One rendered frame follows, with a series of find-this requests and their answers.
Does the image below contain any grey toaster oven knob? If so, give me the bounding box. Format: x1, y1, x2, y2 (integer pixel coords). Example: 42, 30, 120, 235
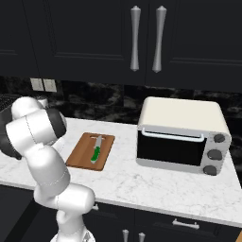
202, 164, 218, 177
207, 148, 223, 161
213, 132, 227, 144

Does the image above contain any silver wall cupboard handle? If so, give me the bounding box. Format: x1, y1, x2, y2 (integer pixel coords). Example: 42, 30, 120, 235
151, 5, 167, 74
130, 5, 142, 73

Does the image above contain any toaster oven door handle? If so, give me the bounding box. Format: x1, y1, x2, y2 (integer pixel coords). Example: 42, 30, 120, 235
141, 127, 205, 144

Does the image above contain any black wall cupboard door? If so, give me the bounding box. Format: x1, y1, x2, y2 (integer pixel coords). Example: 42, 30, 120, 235
145, 0, 242, 95
22, 0, 149, 87
0, 0, 40, 78

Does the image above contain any green-handled knife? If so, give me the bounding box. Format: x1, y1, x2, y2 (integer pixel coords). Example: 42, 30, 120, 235
90, 134, 104, 165

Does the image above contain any cream toaster oven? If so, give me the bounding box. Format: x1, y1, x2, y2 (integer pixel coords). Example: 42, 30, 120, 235
135, 95, 233, 177

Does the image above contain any brown wooden cutting board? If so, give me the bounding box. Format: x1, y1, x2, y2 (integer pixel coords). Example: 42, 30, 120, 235
65, 131, 116, 172

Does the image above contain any white wall socket plate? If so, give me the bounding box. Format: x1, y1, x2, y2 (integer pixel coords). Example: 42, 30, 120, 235
29, 77, 44, 93
43, 78, 59, 94

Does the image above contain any black drawer front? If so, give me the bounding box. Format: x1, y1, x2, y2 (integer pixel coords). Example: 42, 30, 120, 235
134, 208, 223, 242
84, 201, 137, 229

